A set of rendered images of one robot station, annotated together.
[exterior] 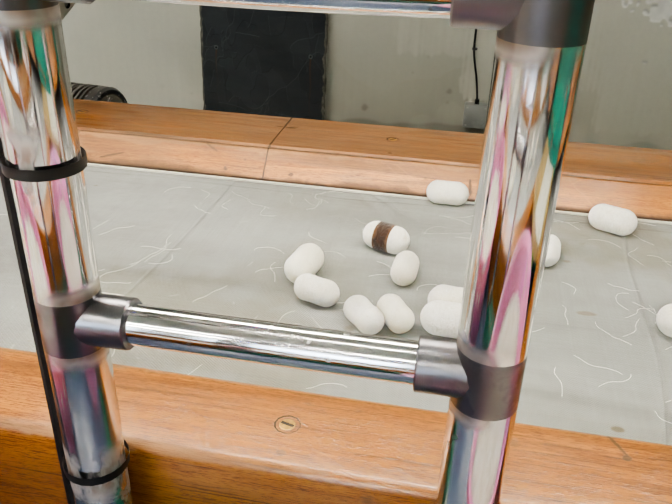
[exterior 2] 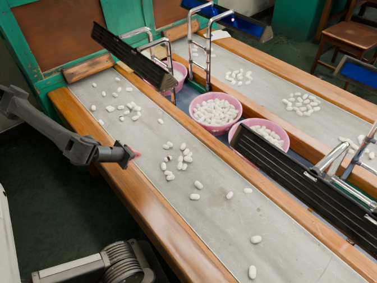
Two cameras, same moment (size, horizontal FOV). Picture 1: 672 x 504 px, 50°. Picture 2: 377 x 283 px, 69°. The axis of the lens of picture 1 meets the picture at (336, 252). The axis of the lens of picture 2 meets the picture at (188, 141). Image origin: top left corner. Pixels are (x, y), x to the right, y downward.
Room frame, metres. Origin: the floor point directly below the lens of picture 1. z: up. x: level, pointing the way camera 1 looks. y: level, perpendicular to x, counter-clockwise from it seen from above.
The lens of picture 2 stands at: (1.00, 0.92, 1.65)
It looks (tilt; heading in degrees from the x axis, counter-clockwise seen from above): 47 degrees down; 223
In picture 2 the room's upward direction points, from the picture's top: 3 degrees counter-clockwise
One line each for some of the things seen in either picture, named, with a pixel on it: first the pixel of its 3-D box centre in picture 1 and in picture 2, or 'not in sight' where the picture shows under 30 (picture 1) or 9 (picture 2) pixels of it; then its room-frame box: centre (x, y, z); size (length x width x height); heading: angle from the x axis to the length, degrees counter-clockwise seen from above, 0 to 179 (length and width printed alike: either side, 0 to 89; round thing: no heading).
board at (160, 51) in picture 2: not in sight; (144, 58); (0.02, -0.34, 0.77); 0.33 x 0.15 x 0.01; 170
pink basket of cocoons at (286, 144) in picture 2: not in sight; (257, 145); (0.18, 0.58, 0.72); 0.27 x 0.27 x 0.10
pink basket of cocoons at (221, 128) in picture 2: not in sight; (215, 115); (0.13, 0.30, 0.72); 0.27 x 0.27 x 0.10
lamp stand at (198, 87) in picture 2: not in sight; (210, 51); (-0.11, 0.08, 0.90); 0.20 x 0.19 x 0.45; 80
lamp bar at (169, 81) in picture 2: not in sight; (127, 51); (0.36, -0.01, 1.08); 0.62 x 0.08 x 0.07; 80
